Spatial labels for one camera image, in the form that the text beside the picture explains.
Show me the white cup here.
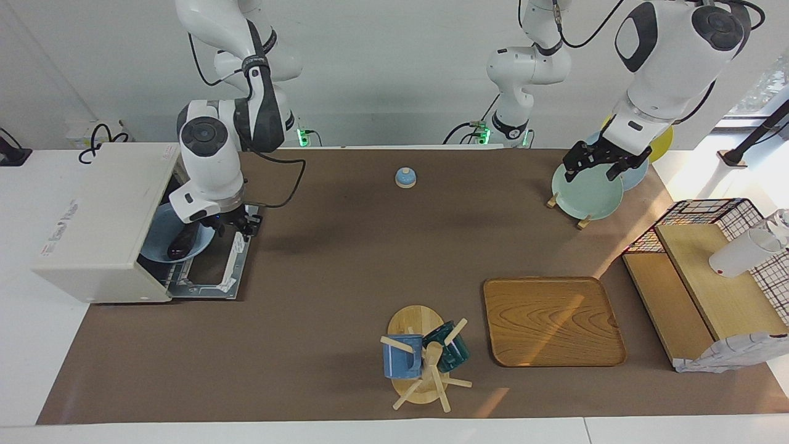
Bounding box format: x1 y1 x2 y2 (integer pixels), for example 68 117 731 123
709 210 789 278

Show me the glass oven door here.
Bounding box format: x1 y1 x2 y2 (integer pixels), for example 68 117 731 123
165 203 263 301

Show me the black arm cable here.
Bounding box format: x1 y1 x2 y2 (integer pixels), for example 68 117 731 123
518 0 766 124
187 31 307 210

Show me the blue mug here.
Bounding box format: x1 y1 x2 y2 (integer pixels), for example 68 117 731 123
383 334 425 379

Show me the wooden serving tray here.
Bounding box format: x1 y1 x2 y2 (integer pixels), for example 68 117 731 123
483 277 628 368

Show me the pale green plate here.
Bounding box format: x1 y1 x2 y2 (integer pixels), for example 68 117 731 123
552 162 624 221

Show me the brown table mat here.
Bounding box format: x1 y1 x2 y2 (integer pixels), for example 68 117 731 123
37 148 789 425

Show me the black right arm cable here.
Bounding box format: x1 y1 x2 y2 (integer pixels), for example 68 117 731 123
187 31 307 210

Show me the black wire mesh panel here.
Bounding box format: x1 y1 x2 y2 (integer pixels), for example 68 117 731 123
623 199 789 324

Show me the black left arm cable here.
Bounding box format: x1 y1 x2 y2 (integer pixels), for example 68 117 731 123
518 0 766 124

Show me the wooden two-tier shelf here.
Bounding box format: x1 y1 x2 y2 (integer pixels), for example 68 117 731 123
621 223 789 371

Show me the wooden plate rack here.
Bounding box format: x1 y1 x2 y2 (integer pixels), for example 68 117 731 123
547 192 592 230

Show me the black pole stand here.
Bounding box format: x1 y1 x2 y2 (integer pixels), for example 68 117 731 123
717 99 789 168

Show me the black oven power cable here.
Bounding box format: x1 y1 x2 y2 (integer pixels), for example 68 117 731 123
78 123 131 165

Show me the white power socket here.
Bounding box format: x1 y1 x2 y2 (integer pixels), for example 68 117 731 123
67 120 133 150

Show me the oven wire rack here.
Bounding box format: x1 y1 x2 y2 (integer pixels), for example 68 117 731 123
139 256 201 292

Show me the light blue racked plate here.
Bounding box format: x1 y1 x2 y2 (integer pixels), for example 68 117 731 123
586 131 650 192

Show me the dark purple eggplant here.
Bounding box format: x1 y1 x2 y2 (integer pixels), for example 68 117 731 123
166 225 201 261

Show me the white toaster oven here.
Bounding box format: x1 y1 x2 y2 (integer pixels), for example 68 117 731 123
32 143 186 304

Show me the light blue serving plate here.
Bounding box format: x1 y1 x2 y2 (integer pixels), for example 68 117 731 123
141 203 216 265

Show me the yellow plate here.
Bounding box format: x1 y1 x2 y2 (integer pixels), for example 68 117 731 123
601 114 674 164

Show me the black clamp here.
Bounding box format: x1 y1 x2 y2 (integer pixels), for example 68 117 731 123
0 128 33 167

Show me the white folded cloth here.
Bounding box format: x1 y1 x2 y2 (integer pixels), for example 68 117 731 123
674 333 789 374

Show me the wooden mug tree stand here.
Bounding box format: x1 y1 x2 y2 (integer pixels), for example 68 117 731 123
380 305 473 413

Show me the dark green mug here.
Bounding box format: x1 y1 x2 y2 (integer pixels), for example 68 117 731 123
422 321 471 372

